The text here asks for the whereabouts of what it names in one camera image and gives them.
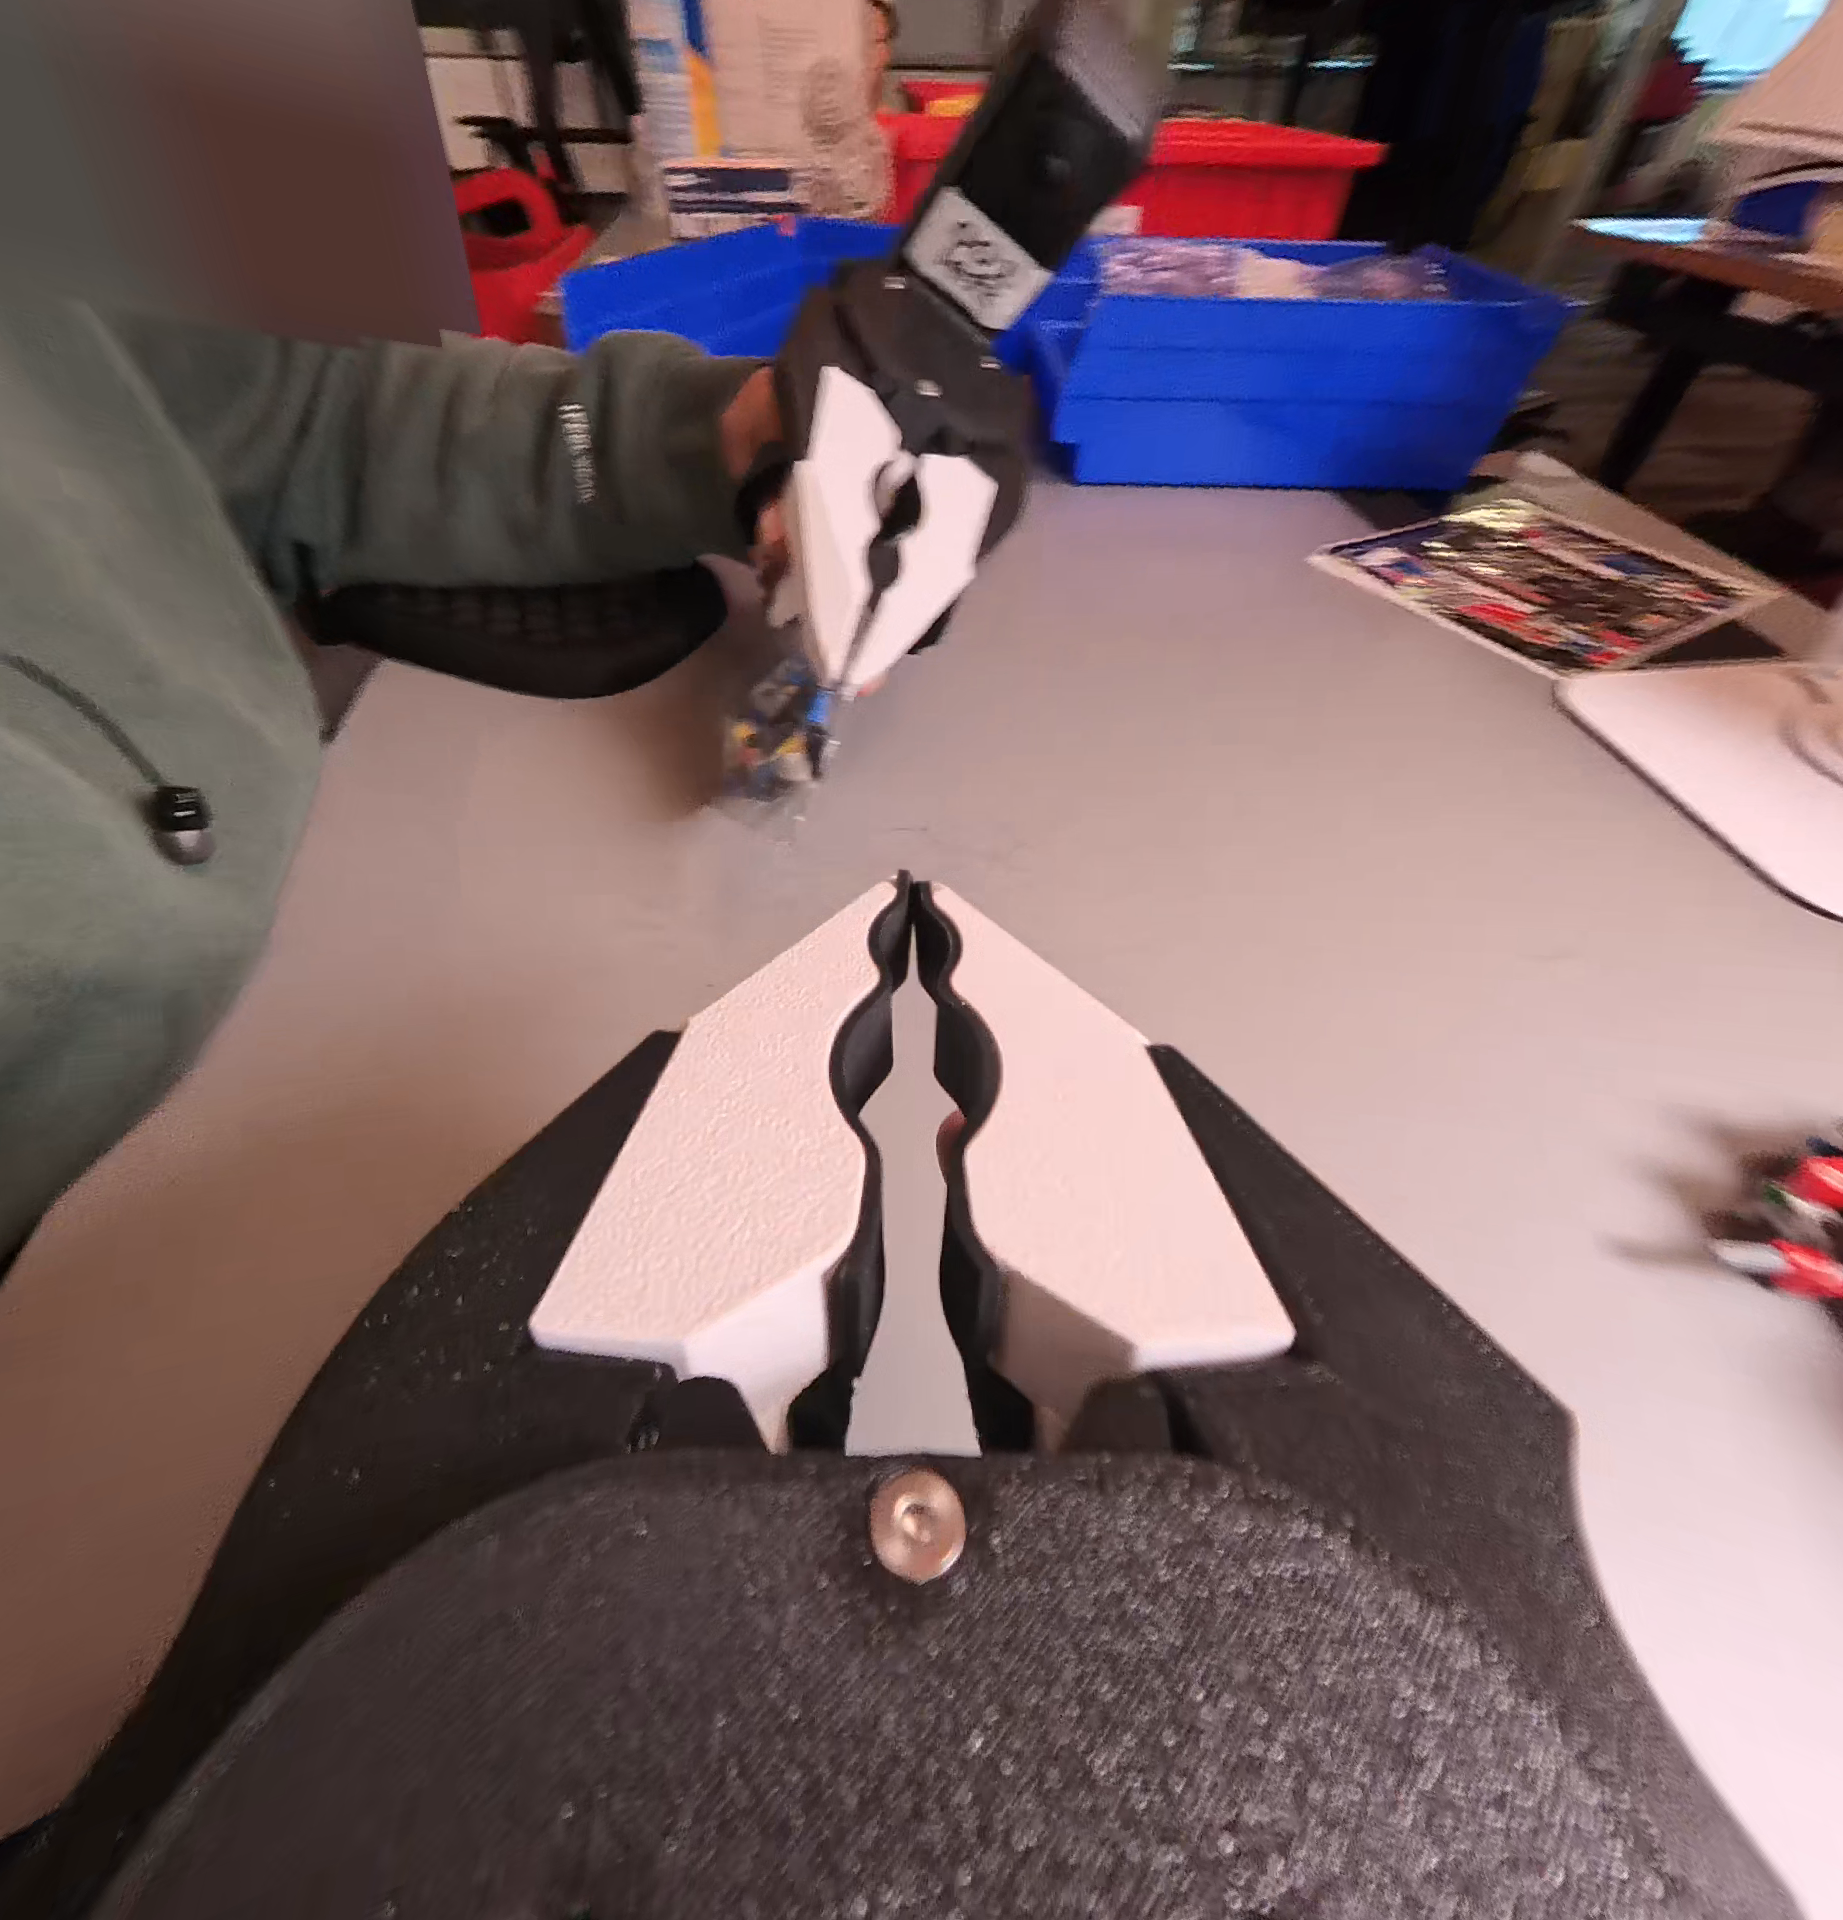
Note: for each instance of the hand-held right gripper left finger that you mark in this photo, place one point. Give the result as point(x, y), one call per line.
point(712, 1186)

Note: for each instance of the blue plastic bin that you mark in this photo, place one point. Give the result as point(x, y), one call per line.
point(698, 292)
point(1312, 391)

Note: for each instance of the red plastic bin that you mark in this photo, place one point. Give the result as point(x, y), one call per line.
point(1253, 181)

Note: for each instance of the clear plastic parts bags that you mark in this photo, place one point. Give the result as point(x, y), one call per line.
point(1267, 273)

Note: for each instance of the blue white cardboard box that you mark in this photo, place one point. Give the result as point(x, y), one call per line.
point(733, 197)

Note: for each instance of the clear bag of lego pieces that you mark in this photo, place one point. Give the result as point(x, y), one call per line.
point(779, 741)

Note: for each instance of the partly built lego model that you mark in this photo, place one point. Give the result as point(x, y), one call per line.
point(1814, 1216)

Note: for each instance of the person's left forearm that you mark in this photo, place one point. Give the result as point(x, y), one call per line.
point(457, 450)

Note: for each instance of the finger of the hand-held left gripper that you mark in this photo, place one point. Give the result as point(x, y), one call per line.
point(938, 555)
point(832, 510)

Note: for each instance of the black mesh chair armrest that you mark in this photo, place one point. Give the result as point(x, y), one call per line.
point(533, 631)

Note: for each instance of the white monitor stand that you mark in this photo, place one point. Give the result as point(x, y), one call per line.
point(1718, 766)

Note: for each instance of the wooden side table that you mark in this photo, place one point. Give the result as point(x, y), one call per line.
point(1733, 262)

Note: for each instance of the lego instruction booklet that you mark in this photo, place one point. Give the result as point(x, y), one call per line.
point(1552, 586)

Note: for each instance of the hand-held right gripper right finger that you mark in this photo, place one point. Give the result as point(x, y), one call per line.
point(1118, 1186)

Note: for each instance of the red felt tote bag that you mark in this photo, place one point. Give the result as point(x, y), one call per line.
point(523, 246)

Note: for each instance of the person's left hand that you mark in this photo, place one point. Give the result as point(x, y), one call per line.
point(754, 420)

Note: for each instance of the beige mesh bag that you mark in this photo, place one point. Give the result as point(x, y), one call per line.
point(848, 136)

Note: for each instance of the person's right hand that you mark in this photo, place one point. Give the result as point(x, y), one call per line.
point(951, 1146)

